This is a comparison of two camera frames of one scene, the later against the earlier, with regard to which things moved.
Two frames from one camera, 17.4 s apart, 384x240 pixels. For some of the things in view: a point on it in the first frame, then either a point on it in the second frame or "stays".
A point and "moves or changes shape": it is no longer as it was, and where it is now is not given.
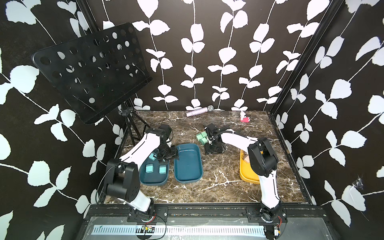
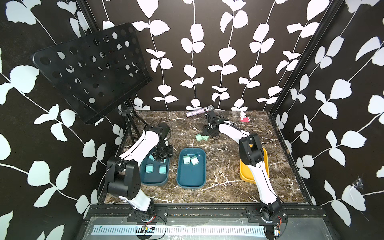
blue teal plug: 162,169 stays
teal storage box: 154,178 stays
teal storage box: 189,168 moves or changes shape
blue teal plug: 152,156 stays
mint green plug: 204,140 → 194,160
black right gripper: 207,149 → 205,132
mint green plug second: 199,136 stays
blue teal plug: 149,168 stays
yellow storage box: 246,171 stays
